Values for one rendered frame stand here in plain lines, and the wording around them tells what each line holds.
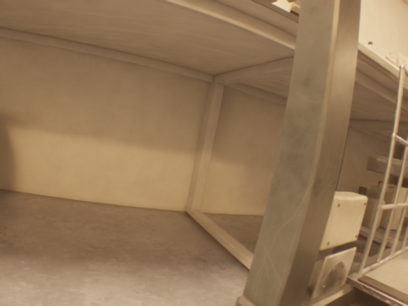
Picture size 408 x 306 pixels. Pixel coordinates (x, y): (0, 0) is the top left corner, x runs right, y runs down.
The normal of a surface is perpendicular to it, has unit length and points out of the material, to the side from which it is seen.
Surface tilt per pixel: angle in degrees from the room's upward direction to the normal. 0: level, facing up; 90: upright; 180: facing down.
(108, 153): 90
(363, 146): 90
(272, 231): 90
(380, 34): 90
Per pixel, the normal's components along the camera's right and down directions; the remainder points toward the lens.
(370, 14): 0.39, 0.12
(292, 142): -0.82, -0.13
